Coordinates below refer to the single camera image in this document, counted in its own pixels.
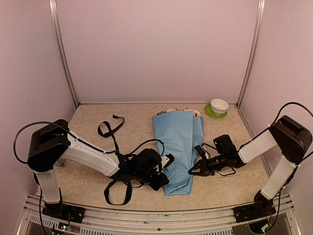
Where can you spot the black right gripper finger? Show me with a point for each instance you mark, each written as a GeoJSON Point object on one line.
{"type": "Point", "coordinates": [202, 173]}
{"type": "Point", "coordinates": [199, 167]}

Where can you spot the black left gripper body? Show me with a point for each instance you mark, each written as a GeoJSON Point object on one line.
{"type": "Point", "coordinates": [142, 176]}

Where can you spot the green plastic saucer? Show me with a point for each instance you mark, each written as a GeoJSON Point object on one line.
{"type": "Point", "coordinates": [209, 112]}

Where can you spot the aluminium table frame rail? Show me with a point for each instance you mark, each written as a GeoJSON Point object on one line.
{"type": "Point", "coordinates": [101, 221]}

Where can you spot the left corner metal post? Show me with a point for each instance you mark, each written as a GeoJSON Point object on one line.
{"type": "Point", "coordinates": [62, 52]}

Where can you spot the right corner metal post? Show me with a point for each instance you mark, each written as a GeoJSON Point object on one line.
{"type": "Point", "coordinates": [252, 53]}

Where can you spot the blue wrapping paper sheet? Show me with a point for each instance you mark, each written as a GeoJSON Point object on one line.
{"type": "Point", "coordinates": [180, 132]}

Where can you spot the black printed ribbon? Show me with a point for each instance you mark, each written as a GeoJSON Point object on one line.
{"type": "Point", "coordinates": [111, 133]}

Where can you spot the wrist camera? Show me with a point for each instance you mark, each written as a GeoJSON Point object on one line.
{"type": "Point", "coordinates": [202, 152]}
{"type": "Point", "coordinates": [166, 160]}

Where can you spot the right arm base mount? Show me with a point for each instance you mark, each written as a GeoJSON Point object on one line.
{"type": "Point", "coordinates": [261, 207]}

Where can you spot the fake flower bunch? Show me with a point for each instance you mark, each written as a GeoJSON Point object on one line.
{"type": "Point", "coordinates": [195, 112]}

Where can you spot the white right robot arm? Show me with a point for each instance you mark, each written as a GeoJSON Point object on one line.
{"type": "Point", "coordinates": [286, 140]}

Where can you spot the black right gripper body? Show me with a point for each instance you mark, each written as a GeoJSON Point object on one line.
{"type": "Point", "coordinates": [217, 164]}

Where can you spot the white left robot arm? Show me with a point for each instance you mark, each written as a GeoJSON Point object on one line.
{"type": "Point", "coordinates": [53, 144]}

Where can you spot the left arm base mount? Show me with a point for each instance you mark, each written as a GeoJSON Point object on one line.
{"type": "Point", "coordinates": [65, 212]}

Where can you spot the corner metal post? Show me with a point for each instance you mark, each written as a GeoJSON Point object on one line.
{"type": "Point", "coordinates": [252, 53]}
{"type": "Point", "coordinates": [62, 52]}

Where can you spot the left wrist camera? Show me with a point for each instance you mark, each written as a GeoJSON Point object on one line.
{"type": "Point", "coordinates": [166, 160]}

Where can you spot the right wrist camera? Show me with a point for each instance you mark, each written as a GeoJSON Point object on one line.
{"type": "Point", "coordinates": [202, 152]}

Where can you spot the white ceramic bowl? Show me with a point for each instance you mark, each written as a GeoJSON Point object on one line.
{"type": "Point", "coordinates": [219, 106]}

